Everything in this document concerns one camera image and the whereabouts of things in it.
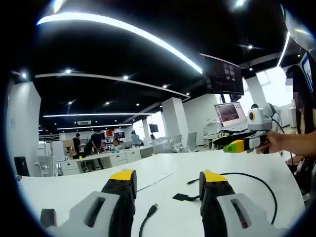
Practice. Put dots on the ceiling air vent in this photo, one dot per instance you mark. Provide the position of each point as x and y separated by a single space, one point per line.
84 122

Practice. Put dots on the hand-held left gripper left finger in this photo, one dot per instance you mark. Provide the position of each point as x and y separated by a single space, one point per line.
116 212

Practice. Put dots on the black hanging display screen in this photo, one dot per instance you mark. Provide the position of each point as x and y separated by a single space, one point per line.
224 76

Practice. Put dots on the white office chair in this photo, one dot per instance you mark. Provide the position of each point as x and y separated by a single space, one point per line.
192 141
177 143

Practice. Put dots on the long curved ceiling light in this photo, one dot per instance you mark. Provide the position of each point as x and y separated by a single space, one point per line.
138 30

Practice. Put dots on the black monitor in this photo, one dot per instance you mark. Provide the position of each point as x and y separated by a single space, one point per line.
21 166

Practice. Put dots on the person's body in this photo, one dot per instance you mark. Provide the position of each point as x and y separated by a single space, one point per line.
306 116

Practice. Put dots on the white-framed computer screen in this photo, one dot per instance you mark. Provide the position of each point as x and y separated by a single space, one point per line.
230 114

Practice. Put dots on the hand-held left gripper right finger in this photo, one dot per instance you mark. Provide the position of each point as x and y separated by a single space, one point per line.
217 212

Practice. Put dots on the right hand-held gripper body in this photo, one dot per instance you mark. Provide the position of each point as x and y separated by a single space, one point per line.
261 118

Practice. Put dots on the black wall television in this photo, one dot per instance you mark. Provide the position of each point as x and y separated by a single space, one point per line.
153 128

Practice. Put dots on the person's right hand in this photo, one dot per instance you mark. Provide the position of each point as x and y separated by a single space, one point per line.
275 142

